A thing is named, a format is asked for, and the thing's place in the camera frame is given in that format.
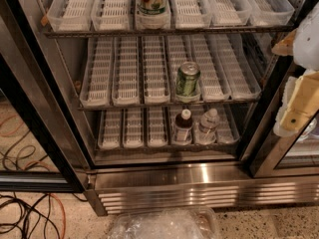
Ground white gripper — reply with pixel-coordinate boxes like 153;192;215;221
271;3;319;131

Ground green soda can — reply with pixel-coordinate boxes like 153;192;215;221
175;62;200;97

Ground stainless steel fridge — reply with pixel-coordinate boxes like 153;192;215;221
1;0;318;215

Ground open glass fridge door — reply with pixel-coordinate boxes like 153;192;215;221
0;0;93;192

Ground clear water bottle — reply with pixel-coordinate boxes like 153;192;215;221
198;109;220;144

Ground dark juice bottle white cap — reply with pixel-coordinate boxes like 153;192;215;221
173;109;193;142

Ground clear plastic bin on floor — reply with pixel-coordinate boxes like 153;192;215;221
107;207;222;239

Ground top wire shelf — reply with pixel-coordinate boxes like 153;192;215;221
44;25;294;39

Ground wire shelf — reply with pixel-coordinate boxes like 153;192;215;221
78;99;260;112
96;143;237;152
44;25;294;39

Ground middle wire shelf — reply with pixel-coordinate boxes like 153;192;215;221
78;99;260;112

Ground bottom wire shelf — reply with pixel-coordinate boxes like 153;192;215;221
96;143;237;152

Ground black cables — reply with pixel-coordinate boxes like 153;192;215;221
0;129;88;239

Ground orange cable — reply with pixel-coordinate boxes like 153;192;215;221
0;113;67;239

